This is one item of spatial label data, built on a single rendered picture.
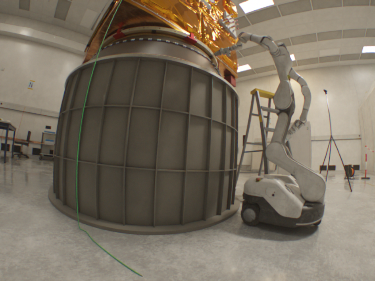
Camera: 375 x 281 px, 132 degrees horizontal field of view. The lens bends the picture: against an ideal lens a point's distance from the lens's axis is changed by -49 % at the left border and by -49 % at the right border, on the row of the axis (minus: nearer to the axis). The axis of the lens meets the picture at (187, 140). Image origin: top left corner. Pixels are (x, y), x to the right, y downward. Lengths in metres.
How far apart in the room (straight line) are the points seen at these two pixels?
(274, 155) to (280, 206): 0.39
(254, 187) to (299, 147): 3.33
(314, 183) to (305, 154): 3.19
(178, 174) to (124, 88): 0.67
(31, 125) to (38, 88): 1.32
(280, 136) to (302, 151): 3.08
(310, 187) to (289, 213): 0.24
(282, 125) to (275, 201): 0.58
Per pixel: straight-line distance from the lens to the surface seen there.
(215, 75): 1.33
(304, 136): 4.43
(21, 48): 7.63
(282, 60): 1.54
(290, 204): 1.10
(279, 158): 1.26
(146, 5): 1.73
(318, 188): 1.22
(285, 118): 1.35
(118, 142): 1.04
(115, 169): 1.05
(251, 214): 1.23
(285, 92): 1.36
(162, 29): 1.71
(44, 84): 6.83
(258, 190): 1.16
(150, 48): 1.39
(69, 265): 0.79
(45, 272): 0.77
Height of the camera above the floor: 0.48
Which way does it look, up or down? 6 degrees up
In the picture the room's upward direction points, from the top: 3 degrees clockwise
